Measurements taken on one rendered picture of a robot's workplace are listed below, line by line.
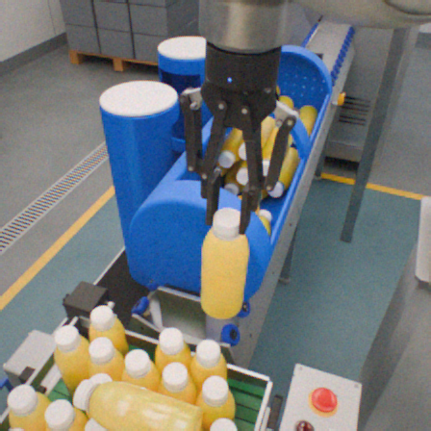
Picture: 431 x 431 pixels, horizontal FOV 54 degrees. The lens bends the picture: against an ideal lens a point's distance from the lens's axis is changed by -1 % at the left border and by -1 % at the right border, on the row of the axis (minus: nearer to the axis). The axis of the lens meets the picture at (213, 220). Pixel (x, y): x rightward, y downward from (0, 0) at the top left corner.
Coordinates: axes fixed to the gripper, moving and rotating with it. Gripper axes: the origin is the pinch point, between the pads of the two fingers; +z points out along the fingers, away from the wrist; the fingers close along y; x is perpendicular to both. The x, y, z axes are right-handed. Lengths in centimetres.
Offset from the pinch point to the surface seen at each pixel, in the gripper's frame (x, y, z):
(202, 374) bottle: 5.8, 0.4, 32.0
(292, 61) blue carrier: -100, 11, 15
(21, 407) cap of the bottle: 22.3, 22.9, 29.7
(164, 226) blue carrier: -13.5, 16.1, 20.2
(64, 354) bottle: 11.2, 23.6, 32.2
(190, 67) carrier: -129, 60, 36
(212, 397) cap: 10.8, -3.0, 28.4
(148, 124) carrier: -76, 53, 37
